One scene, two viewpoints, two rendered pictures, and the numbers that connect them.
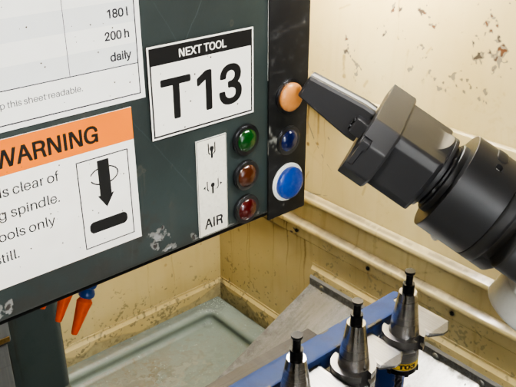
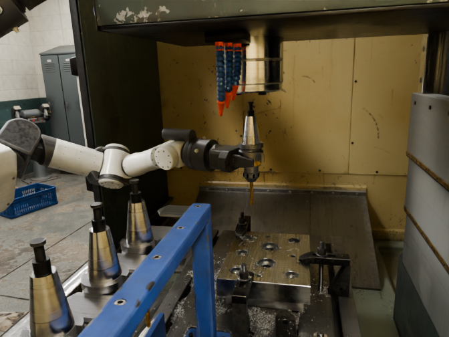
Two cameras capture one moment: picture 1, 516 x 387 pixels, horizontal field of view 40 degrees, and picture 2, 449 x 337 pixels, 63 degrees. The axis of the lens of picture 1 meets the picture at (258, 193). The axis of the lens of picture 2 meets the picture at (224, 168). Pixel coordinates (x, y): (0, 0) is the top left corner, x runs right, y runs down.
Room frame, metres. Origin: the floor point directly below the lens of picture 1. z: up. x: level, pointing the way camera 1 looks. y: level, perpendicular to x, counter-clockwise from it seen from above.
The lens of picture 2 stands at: (1.23, -0.26, 1.48)
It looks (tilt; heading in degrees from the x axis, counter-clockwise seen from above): 14 degrees down; 144
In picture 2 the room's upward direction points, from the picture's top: 2 degrees counter-clockwise
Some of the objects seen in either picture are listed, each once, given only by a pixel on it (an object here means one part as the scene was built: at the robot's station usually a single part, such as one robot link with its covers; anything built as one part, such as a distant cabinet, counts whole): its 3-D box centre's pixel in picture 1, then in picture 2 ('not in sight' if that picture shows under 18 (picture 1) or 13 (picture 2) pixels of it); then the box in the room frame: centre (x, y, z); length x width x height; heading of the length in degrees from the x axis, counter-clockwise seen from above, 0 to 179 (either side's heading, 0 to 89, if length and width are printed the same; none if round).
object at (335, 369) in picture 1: (352, 369); (105, 282); (0.77, -0.13, 1.21); 0.06 x 0.06 x 0.03
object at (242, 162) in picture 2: not in sight; (242, 162); (0.54, 0.30, 1.27); 0.06 x 0.02 x 0.03; 22
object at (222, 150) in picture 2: not in sight; (218, 155); (0.45, 0.29, 1.27); 0.13 x 0.12 x 0.10; 112
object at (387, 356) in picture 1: (378, 352); (83, 307); (0.81, -0.17, 1.21); 0.07 x 0.05 x 0.01; 41
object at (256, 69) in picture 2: not in sight; (249, 65); (0.54, 0.33, 1.50); 0.16 x 0.16 x 0.12
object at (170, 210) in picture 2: not in sight; (174, 210); (0.59, 0.08, 1.21); 0.07 x 0.05 x 0.01; 41
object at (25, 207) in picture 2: not in sight; (25, 199); (-3.55, 0.28, 0.11); 0.62 x 0.42 x 0.22; 111
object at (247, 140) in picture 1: (246, 140); not in sight; (0.54, 0.01, 1.65); 0.02 x 0.01 x 0.02; 131
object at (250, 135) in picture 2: not in sight; (250, 129); (0.54, 0.33, 1.35); 0.04 x 0.04 x 0.07
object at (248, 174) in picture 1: (246, 175); not in sight; (0.54, 0.01, 1.61); 0.02 x 0.01 x 0.02; 131
